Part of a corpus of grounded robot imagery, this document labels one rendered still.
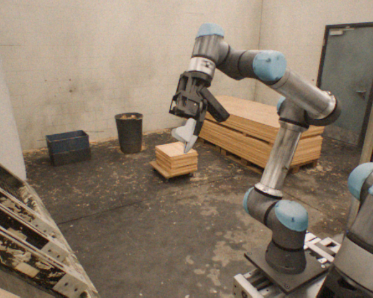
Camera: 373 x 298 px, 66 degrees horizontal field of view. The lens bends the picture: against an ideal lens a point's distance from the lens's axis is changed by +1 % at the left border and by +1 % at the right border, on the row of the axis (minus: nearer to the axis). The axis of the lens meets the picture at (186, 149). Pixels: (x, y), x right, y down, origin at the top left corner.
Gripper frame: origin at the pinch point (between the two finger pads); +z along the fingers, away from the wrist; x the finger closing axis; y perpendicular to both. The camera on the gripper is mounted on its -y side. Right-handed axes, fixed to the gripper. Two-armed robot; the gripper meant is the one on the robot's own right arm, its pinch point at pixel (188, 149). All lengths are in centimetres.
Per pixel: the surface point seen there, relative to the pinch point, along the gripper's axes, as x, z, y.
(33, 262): -40, 47, 29
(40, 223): -90, 44, 32
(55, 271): -44, 50, 21
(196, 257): -170, 67, -100
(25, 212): -86, 39, 39
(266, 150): -257, -71, -217
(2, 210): -57, 35, 45
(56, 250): -69, 50, 22
